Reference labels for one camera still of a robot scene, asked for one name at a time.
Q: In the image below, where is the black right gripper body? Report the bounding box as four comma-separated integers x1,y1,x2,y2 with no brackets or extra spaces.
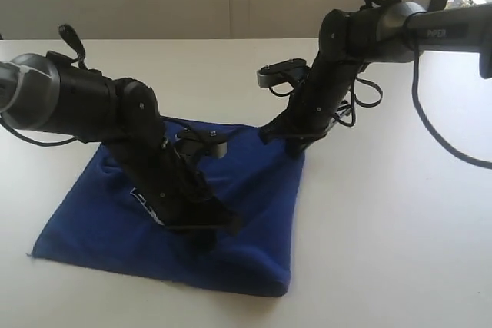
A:
276,9,369,140

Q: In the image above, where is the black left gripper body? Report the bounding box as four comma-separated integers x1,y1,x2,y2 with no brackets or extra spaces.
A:
103,78,225,231

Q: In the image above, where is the blue towel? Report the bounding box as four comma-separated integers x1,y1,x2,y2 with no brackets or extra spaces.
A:
25,118,305,299

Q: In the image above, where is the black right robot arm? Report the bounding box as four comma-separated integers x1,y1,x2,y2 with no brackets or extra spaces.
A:
257,2,491,156

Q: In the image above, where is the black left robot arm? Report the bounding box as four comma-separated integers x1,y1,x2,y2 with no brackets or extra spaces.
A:
1,53,242,247

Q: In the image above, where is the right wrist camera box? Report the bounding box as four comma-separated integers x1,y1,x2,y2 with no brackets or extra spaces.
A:
257,58,308,88

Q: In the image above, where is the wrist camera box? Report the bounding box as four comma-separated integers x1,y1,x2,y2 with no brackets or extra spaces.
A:
175,129,228,160
257,58,308,88

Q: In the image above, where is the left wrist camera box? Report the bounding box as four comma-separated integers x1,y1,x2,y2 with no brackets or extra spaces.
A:
175,129,228,160

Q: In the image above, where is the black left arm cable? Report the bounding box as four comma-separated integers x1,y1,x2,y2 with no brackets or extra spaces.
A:
0,24,88,148

